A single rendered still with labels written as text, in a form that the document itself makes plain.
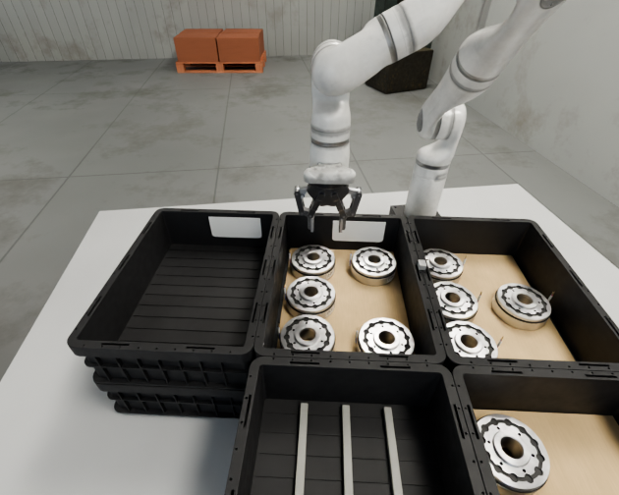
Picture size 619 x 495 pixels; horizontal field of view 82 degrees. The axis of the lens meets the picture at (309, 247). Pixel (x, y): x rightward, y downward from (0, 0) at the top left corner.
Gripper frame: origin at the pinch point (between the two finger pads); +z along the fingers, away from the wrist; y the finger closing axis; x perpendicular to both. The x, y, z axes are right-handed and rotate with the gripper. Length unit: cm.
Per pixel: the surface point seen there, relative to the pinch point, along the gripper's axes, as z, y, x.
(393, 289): 12.4, -15.3, 6.8
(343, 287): 12.4, -4.2, 6.7
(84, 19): 43, 389, -604
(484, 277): 12.6, -37.1, 2.2
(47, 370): 25, 60, 22
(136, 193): 97, 141, -166
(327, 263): 9.5, -0.6, 2.1
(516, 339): 12.3, -37.3, 19.4
